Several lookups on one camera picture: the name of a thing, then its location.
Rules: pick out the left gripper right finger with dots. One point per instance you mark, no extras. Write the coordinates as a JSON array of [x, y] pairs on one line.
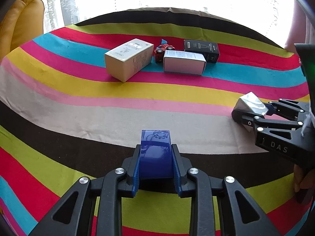
[[239, 213]]

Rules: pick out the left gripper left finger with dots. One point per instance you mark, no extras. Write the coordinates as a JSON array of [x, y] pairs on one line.
[[74, 212]]

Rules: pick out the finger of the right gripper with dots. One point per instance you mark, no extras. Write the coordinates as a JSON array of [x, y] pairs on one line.
[[286, 108], [255, 121]]

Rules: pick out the small silver box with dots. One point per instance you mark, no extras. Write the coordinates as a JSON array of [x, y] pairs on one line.
[[248, 103]]

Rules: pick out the dark blue small box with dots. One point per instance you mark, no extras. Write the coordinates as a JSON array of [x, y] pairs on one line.
[[155, 155]]

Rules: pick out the white silver long box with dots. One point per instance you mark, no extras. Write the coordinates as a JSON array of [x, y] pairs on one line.
[[183, 62]]

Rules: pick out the beige tall box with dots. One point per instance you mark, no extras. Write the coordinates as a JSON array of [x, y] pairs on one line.
[[124, 61]]

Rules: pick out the person's right hand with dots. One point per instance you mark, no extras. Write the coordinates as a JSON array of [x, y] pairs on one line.
[[302, 180]]

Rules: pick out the black tracker with green light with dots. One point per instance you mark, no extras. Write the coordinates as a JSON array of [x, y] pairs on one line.
[[306, 53]]

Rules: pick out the pink curtain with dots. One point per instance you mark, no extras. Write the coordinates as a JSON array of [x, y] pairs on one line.
[[301, 30]]

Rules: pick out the black printed box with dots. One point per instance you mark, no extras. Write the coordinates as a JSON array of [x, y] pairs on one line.
[[208, 49]]

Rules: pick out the striped colourful cloth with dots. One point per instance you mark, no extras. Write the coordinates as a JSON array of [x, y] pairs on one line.
[[63, 116]]

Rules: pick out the red toy car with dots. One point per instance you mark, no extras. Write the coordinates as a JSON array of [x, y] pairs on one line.
[[160, 51]]

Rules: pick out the yellow sofa cushion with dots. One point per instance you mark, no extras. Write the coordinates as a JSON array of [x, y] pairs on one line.
[[23, 22]]

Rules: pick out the white lace curtain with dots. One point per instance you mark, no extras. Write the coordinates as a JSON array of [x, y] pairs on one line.
[[59, 13]]

